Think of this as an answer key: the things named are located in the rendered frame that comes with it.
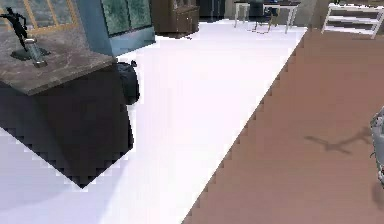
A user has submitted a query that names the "black rubbish bag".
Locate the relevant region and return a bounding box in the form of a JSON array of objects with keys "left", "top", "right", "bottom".
[{"left": 115, "top": 59, "right": 141, "bottom": 106}]

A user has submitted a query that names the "dark brown cupboard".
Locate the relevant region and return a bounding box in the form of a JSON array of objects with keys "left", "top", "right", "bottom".
[{"left": 149, "top": 0, "right": 201, "bottom": 38}]

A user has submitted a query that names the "black tall cabinet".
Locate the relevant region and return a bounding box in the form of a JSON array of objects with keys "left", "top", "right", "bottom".
[{"left": 197, "top": 0, "right": 227, "bottom": 20}]

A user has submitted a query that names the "blue cabinet with glass doors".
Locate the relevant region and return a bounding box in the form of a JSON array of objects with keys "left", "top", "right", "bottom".
[{"left": 75, "top": 0, "right": 157, "bottom": 58}]

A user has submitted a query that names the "dark chair with thin legs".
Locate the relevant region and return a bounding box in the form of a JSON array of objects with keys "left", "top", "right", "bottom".
[{"left": 247, "top": 0, "right": 282, "bottom": 35}]

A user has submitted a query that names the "dark cabinet with brown worktop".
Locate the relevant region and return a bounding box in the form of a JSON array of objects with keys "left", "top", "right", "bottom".
[{"left": 0, "top": 27, "right": 135, "bottom": 190}]

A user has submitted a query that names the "white legged table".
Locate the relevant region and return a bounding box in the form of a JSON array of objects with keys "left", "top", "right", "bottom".
[{"left": 233, "top": 0, "right": 302, "bottom": 35}]

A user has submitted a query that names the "grey cylindrical bottle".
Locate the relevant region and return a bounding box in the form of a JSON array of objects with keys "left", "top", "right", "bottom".
[{"left": 23, "top": 37, "right": 48, "bottom": 69}]

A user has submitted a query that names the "yellow framed window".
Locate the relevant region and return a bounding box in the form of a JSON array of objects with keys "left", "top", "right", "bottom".
[{"left": 0, "top": 0, "right": 80, "bottom": 36}]

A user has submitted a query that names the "white slatted shelf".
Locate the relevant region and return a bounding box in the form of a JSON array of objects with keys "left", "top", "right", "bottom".
[{"left": 321, "top": 2, "right": 384, "bottom": 40}]

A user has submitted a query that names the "grey rounded object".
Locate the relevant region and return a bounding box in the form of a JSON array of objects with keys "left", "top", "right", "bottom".
[{"left": 369, "top": 105, "right": 384, "bottom": 186}]

